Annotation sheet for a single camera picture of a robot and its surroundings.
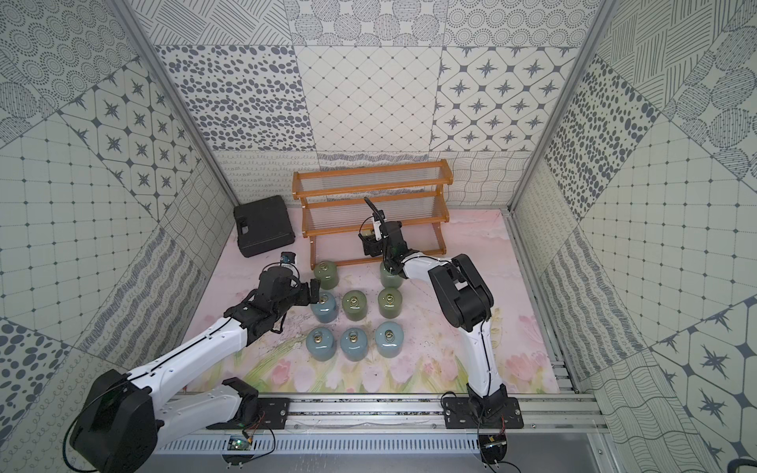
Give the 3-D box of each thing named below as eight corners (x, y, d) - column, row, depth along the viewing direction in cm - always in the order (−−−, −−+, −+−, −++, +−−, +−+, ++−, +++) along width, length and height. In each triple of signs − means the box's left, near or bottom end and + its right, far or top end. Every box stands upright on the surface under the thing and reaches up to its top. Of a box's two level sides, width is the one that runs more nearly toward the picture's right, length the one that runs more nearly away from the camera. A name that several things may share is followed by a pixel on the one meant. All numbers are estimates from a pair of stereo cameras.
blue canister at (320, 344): (310, 361, 85) (303, 351, 78) (313, 338, 89) (307, 327, 82) (332, 361, 85) (328, 351, 78) (335, 338, 89) (331, 327, 82)
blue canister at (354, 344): (342, 361, 85) (338, 351, 78) (345, 338, 89) (341, 327, 82) (366, 361, 85) (365, 351, 78) (368, 338, 89) (366, 327, 82)
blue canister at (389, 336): (387, 361, 84) (387, 350, 77) (373, 341, 88) (372, 329, 81) (406, 346, 87) (408, 335, 80) (392, 328, 91) (392, 315, 83)
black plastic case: (246, 261, 107) (239, 252, 102) (238, 216, 121) (232, 206, 117) (298, 244, 112) (294, 234, 107) (284, 203, 127) (280, 192, 122)
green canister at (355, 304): (344, 320, 92) (341, 309, 86) (346, 300, 96) (343, 288, 90) (366, 320, 92) (365, 309, 86) (367, 300, 97) (366, 288, 90)
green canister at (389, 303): (378, 318, 92) (377, 306, 86) (378, 301, 96) (378, 288, 90) (401, 318, 92) (402, 306, 86) (401, 301, 96) (402, 288, 90)
